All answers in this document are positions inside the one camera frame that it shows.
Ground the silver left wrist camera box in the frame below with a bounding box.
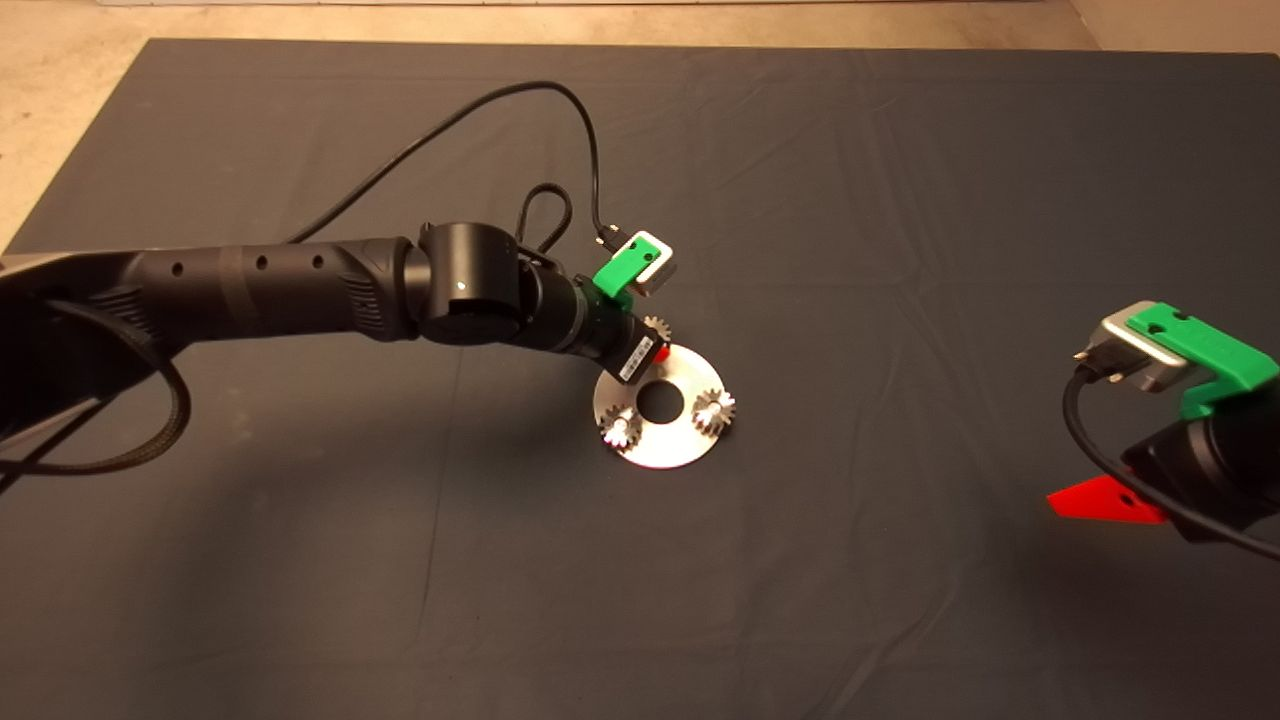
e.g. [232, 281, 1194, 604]
[622, 230, 678, 296]

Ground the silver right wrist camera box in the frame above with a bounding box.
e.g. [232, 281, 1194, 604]
[1074, 300, 1199, 394]

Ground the green right camera mount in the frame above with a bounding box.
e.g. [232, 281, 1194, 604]
[1125, 300, 1280, 419]

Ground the dark grey table cloth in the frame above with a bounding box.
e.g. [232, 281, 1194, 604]
[0, 40, 1280, 720]

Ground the smooth black left camera cable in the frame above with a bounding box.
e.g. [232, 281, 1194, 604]
[285, 82, 619, 247]

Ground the thin braided black left cable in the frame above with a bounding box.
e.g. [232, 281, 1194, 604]
[515, 182, 575, 257]

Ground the round metal carrier plate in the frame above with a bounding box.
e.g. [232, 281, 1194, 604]
[592, 345, 729, 469]

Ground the thick braided left arm hose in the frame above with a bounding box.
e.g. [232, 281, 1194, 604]
[0, 298, 193, 477]

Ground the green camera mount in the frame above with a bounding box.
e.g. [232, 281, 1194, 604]
[1125, 300, 1280, 419]
[592, 238, 663, 303]

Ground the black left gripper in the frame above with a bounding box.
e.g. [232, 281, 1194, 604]
[600, 315, 672, 387]

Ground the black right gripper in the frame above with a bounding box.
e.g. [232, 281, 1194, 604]
[1047, 425, 1221, 547]

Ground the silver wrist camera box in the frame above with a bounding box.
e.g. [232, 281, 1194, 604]
[1074, 300, 1199, 394]
[622, 230, 678, 296]

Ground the green left camera mount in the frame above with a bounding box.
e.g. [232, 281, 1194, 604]
[592, 238, 663, 303]

